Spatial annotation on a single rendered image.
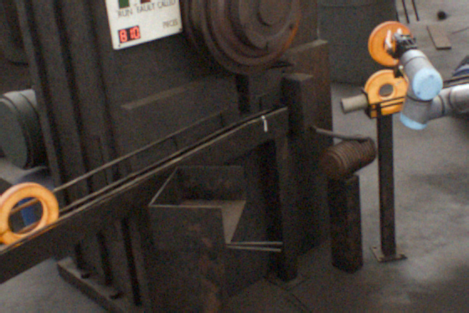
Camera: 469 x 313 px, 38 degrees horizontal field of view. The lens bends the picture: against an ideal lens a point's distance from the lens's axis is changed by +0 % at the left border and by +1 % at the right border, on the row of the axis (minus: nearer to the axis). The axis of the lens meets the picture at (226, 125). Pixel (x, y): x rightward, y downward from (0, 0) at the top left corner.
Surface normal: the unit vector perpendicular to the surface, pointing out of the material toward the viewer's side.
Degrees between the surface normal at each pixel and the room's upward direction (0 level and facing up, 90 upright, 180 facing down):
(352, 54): 90
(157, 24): 90
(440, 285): 0
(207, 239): 90
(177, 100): 90
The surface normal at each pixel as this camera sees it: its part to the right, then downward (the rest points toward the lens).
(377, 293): -0.11, -0.93
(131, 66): 0.65, 0.19
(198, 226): -0.24, 0.36
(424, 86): 0.14, 0.50
